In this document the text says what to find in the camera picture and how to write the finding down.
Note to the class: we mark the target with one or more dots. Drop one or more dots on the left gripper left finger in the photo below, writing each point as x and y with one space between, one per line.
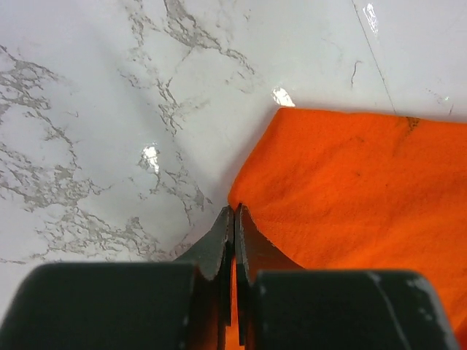
210 299

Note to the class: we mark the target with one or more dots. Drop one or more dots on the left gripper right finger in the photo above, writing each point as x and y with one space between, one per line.
254 254

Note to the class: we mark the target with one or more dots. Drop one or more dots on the orange t shirt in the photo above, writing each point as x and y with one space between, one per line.
360 190

